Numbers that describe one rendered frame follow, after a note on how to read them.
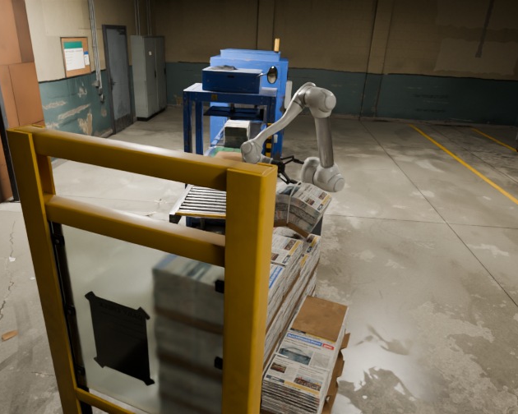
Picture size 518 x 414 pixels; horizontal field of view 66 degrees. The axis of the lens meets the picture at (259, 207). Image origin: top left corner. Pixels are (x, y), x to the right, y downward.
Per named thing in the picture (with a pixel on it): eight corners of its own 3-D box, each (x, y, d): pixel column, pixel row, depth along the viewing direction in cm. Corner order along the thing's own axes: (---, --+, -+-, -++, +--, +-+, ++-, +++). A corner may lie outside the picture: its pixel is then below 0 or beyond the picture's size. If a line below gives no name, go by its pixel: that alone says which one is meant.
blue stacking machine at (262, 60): (285, 172, 673) (297, 39, 590) (209, 167, 677) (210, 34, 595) (285, 149, 811) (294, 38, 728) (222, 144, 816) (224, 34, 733)
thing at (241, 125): (247, 148, 498) (247, 127, 488) (223, 146, 499) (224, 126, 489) (249, 140, 533) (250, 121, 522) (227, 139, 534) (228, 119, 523)
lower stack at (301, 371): (337, 378, 272) (350, 305, 248) (307, 484, 206) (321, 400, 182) (295, 364, 281) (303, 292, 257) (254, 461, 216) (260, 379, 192)
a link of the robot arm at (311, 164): (311, 179, 323) (314, 153, 314) (326, 186, 309) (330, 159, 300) (295, 182, 314) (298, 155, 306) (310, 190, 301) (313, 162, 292)
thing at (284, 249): (303, 242, 224) (303, 241, 223) (286, 266, 200) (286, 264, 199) (244, 227, 236) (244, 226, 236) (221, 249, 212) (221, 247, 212)
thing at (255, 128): (260, 157, 500) (261, 149, 496) (209, 154, 502) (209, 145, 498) (265, 130, 640) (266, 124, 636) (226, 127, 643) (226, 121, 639)
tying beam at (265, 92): (275, 106, 405) (275, 96, 401) (182, 100, 408) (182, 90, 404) (276, 96, 467) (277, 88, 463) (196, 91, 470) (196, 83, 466)
